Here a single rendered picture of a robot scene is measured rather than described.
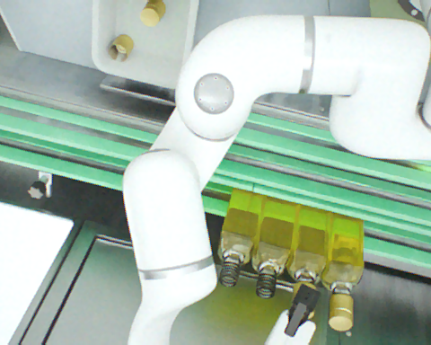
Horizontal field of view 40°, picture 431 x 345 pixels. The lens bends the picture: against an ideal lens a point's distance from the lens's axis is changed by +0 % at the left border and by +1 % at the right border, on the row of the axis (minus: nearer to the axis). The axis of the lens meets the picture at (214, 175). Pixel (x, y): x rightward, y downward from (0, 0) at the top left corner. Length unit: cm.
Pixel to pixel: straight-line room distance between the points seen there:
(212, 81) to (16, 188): 73
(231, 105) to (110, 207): 65
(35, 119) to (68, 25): 20
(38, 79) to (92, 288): 40
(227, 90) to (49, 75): 63
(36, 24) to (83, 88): 16
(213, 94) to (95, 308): 52
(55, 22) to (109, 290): 51
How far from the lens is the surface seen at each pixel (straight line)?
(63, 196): 123
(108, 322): 99
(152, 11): 103
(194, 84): 59
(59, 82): 115
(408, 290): 122
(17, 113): 111
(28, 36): 123
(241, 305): 104
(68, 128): 107
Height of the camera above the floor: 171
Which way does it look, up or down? 49 degrees down
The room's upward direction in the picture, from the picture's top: 163 degrees counter-clockwise
